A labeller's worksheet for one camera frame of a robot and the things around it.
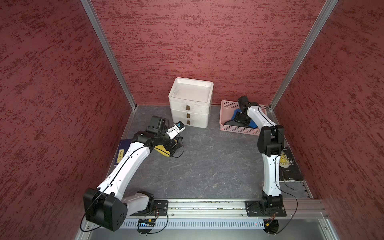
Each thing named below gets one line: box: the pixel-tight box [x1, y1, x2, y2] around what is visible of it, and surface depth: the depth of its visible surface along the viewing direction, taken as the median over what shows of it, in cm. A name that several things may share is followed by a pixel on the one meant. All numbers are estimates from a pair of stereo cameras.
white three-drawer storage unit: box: [168, 77, 214, 129], surface depth 99 cm
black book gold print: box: [279, 147, 304, 181], surface depth 88 cm
